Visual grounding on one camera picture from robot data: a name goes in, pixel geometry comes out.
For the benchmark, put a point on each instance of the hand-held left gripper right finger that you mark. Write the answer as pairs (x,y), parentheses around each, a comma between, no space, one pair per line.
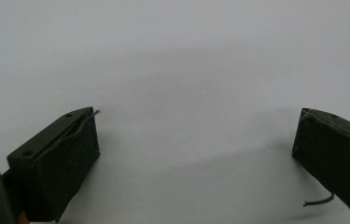
(334,149)

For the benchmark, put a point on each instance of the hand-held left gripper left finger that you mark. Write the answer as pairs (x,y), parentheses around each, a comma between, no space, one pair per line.
(57,161)

